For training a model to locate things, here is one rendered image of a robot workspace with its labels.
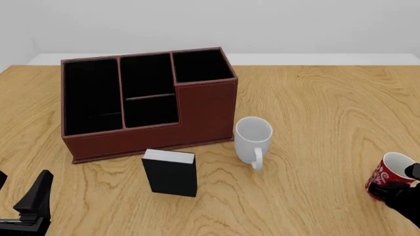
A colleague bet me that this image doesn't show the red-brown desk caddy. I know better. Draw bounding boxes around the red-brown desk caddy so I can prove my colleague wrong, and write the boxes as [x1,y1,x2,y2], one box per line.
[60,46,239,165]

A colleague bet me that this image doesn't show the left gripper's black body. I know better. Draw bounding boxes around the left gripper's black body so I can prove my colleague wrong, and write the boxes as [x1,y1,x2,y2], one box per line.
[0,214,53,236]

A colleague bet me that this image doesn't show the red patterned mug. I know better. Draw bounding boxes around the red patterned mug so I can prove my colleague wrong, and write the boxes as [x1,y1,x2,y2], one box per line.
[364,151,419,202]

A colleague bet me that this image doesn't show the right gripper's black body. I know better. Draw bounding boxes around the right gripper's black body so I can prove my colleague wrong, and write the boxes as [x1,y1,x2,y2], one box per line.
[386,183,420,229]

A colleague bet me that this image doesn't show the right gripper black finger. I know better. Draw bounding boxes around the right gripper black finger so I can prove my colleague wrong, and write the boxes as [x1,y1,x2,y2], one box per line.
[404,162,420,179]
[368,182,411,199]

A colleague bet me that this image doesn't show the white mug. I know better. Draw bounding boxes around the white mug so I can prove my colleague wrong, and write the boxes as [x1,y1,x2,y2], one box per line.
[234,116,274,172]

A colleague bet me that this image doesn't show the black book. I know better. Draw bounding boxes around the black book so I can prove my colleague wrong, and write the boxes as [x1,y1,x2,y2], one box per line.
[141,148,198,199]

